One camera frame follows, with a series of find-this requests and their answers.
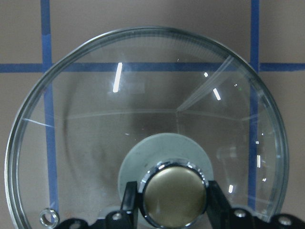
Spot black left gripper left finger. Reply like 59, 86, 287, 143
56, 181, 138, 229

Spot glass pot lid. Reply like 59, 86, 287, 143
5, 27, 289, 229

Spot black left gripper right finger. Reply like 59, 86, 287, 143
206, 181, 305, 229

